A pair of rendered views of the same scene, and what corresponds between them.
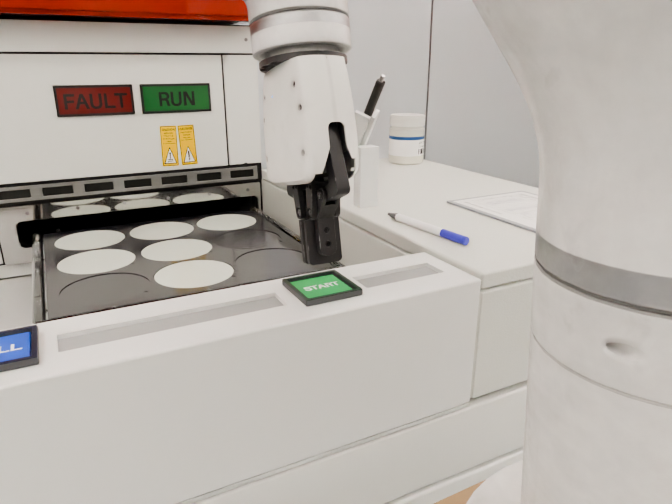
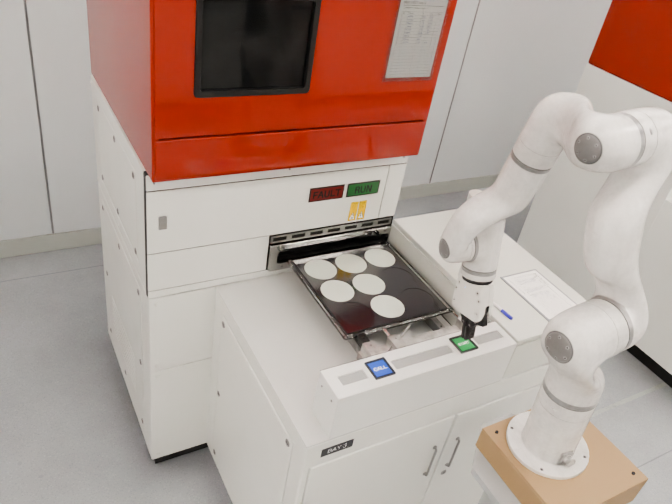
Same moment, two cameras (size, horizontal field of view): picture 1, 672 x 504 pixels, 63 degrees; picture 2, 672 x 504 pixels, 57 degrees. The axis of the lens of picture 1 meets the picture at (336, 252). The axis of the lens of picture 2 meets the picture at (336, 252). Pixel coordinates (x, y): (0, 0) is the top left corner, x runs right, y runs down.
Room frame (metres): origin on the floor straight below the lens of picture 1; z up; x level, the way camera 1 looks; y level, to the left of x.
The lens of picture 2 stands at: (-0.70, 0.53, 2.00)
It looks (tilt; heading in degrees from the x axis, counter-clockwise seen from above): 34 degrees down; 353
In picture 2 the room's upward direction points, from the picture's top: 11 degrees clockwise
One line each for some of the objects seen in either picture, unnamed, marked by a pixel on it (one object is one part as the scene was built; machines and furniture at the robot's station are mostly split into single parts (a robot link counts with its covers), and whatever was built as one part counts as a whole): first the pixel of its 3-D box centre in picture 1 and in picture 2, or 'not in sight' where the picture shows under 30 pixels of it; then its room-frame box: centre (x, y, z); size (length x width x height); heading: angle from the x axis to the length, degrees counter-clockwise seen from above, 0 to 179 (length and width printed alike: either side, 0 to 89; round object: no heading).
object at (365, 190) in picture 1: (360, 157); not in sight; (0.78, -0.03, 1.03); 0.06 x 0.04 x 0.13; 27
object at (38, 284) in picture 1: (38, 272); (315, 296); (0.68, 0.39, 0.90); 0.37 x 0.01 x 0.01; 27
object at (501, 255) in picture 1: (430, 234); (485, 281); (0.85, -0.15, 0.89); 0.62 x 0.35 x 0.14; 27
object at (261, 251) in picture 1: (176, 250); (368, 284); (0.76, 0.23, 0.90); 0.34 x 0.34 x 0.01; 27
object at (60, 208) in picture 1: (142, 219); (331, 247); (0.94, 0.34, 0.89); 0.44 x 0.02 x 0.10; 117
